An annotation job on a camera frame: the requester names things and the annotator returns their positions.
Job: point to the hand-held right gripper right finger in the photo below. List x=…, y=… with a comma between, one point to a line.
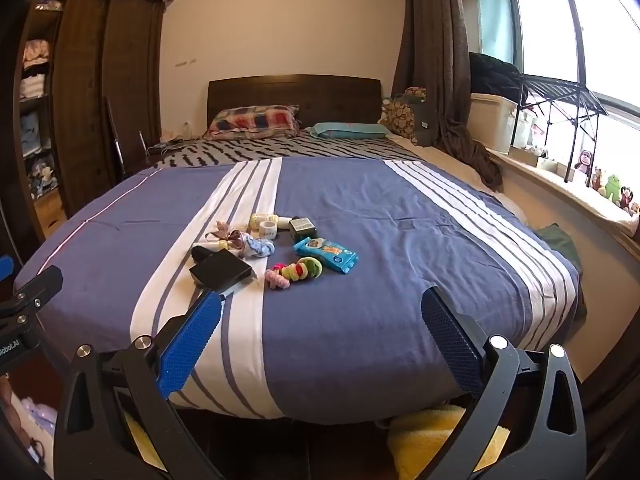
x=450, y=340

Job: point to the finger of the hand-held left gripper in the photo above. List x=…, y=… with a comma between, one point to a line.
x=42, y=282
x=5, y=267

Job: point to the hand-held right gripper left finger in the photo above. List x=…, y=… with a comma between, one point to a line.
x=192, y=345

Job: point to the pink ribbon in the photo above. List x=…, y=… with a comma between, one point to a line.
x=225, y=234

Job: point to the patterned white tape roll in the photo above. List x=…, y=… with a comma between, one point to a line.
x=268, y=232

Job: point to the flat black box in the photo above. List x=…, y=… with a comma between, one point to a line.
x=220, y=270

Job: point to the small black object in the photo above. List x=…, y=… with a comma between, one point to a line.
x=201, y=253

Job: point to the yellow fluffy blanket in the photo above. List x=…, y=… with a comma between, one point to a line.
x=430, y=440

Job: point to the small cream bottle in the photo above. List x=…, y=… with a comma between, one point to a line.
x=223, y=245

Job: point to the pink hair scrunchie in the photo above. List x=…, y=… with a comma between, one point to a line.
x=276, y=280

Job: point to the blue white crumpled cloth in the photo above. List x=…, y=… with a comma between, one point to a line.
x=257, y=247

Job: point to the multicoloured hair scrunchie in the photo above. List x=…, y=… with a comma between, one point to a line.
x=292, y=271

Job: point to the small white jar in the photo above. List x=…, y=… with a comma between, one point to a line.
x=257, y=220

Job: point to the green hair scrunchie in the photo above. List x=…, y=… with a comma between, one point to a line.
x=312, y=266

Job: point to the green cloth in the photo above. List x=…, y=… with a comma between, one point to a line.
x=560, y=242

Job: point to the blue wet wipes packet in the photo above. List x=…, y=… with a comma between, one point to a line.
x=325, y=255

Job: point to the white tube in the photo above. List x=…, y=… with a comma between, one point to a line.
x=284, y=223

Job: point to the black folded chair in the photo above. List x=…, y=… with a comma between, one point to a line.
x=114, y=140

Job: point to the dark green box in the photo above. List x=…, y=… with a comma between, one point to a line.
x=302, y=228

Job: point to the cream bed sheet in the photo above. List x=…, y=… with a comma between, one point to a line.
x=465, y=180

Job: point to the blue white striped blanket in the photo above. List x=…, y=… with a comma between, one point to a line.
x=350, y=200

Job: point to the dark wooden wardrobe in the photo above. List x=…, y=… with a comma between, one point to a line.
x=105, y=85

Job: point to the grey green cushion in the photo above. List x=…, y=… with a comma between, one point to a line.
x=425, y=127

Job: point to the small brown plush toy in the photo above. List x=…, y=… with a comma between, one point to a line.
x=597, y=179

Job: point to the white storage box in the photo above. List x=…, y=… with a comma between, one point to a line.
x=492, y=122

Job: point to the green frog plush toy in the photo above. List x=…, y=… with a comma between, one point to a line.
x=611, y=186

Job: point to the black white patterned bed sheet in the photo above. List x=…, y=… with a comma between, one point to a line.
x=300, y=149

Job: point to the brown monkey plush toy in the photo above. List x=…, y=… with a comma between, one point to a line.
x=584, y=161

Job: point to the red brown plush toy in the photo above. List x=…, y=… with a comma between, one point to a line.
x=628, y=197

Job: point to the brown patterned cushion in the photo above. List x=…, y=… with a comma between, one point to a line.
x=397, y=115

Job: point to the plaid pillow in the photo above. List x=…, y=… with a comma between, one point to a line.
x=252, y=121

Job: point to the teal pillow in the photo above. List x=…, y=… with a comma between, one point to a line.
x=350, y=130

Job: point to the dark jacket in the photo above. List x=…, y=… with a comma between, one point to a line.
x=495, y=77

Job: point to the dark wooden headboard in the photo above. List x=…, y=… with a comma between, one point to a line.
x=300, y=95

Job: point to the black folding rack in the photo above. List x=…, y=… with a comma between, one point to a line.
x=560, y=87

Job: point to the brown curtain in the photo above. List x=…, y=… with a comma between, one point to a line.
x=432, y=35

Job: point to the teal roller blind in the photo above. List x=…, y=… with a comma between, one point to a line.
x=495, y=10

